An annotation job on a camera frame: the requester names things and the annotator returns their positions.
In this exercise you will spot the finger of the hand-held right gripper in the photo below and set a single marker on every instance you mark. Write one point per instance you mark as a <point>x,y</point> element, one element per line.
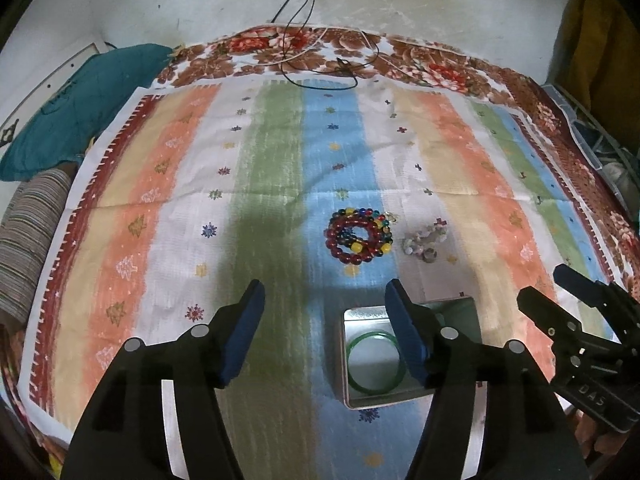
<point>542,312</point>
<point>575,280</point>

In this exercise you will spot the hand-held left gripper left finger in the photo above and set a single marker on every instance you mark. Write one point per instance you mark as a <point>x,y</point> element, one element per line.
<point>245,330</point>

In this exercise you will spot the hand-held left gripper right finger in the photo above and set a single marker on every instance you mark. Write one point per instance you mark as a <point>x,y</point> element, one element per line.
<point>407,330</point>

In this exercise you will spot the metal tin box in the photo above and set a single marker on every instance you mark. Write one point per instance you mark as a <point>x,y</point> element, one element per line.
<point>367,317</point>

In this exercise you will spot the green bangle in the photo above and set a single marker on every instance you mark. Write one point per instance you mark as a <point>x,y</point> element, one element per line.
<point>351,360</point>

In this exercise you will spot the striped colourful cloth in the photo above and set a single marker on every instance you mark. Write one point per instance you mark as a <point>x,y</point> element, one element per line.
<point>280,170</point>

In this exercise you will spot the brown striped pillow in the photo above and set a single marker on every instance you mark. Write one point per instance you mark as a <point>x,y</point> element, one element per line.
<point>30,240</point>

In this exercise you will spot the yellow hanging cloth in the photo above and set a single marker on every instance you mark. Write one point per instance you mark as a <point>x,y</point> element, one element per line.
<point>595,35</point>

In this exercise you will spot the teal cloth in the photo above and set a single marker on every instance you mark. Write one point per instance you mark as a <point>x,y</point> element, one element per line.
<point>85,95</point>

